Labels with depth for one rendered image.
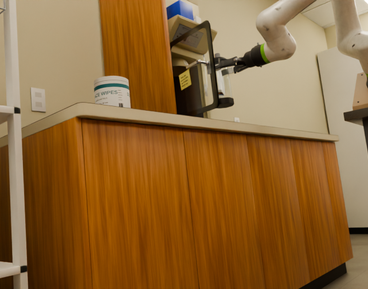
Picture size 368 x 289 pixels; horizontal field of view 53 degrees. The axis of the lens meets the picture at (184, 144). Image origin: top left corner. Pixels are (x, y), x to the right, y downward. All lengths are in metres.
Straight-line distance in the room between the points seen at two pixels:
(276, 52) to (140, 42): 0.69
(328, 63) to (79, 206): 4.08
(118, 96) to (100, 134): 0.23
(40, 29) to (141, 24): 0.50
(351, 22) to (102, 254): 1.50
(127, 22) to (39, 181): 1.05
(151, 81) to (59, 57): 0.52
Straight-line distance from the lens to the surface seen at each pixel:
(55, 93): 1.97
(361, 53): 1.88
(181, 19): 1.92
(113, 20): 2.16
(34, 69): 1.96
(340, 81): 4.74
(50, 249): 1.30
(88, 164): 1.14
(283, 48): 1.65
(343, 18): 1.97
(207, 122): 1.52
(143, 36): 1.93
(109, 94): 1.36
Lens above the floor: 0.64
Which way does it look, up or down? 8 degrees up
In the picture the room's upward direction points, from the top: 6 degrees counter-clockwise
